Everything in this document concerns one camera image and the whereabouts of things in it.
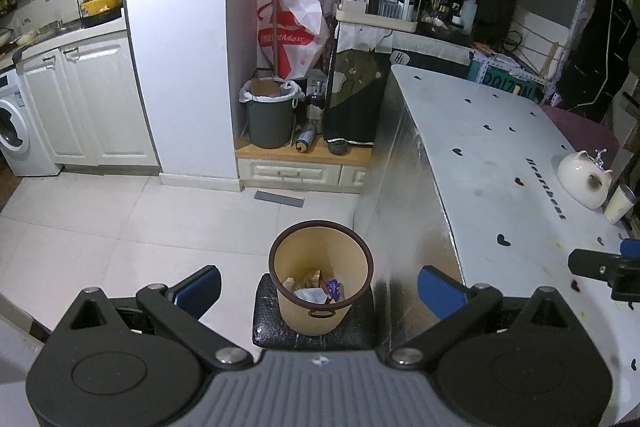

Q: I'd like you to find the dark glass bottle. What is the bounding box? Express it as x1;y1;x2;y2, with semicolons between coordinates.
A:
305;79;326;124

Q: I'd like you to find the white cat-shaped ceramic jar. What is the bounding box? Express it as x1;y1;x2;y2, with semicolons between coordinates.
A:
557;150;614;210

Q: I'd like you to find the cream drawer platform wooden top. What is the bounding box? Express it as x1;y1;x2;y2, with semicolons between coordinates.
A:
234;141;372;196

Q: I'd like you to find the black bear-print cabinet cover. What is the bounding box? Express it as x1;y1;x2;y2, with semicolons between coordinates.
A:
322;20;392;146

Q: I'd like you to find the yellow basket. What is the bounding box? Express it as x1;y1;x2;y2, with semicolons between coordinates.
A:
79;0;124;20

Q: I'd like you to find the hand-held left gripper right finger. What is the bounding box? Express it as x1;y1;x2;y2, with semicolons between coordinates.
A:
386;265;581;368

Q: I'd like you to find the grey trash bin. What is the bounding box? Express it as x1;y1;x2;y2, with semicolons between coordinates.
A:
238;77;305;150

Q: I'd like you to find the white kitchen cabinet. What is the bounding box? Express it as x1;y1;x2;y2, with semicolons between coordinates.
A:
15;28;161;168

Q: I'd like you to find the white and red plastic bag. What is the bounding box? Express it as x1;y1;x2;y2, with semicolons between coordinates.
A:
257;0;331;80

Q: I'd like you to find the purple chair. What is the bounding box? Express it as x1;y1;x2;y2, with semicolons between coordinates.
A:
541;104;622;158

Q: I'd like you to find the white washing machine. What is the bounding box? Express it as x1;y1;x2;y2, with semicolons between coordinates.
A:
0;69;64;178

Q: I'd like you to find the spray can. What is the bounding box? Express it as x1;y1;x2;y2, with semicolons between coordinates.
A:
294;124;317;154

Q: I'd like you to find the black padded stool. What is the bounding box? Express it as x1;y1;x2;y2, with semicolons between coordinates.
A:
251;273;377;351

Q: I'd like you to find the grey flat floor strip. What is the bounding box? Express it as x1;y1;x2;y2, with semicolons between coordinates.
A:
254;190;306;208

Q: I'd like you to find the clear plastic bag red print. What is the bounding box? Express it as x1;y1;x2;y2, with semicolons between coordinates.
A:
294;288;329;307

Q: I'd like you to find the white cup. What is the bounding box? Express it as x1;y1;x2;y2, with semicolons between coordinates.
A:
603;184;636;225

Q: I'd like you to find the wooden mop stick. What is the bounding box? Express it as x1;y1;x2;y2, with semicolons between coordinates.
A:
270;0;284;80

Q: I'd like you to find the beige wastebasket with brown rim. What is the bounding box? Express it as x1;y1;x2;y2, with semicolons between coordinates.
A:
268;219;375;337

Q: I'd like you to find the white plastic bottle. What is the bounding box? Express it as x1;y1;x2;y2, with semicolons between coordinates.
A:
459;0;479;30

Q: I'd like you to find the black jacket with white trim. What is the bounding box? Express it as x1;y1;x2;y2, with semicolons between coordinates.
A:
555;0;640;124

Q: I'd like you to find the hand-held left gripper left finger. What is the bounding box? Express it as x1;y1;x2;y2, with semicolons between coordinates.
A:
62;264;255;370

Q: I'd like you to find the teal printed box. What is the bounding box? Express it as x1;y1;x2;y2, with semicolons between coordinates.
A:
469;56;547;104

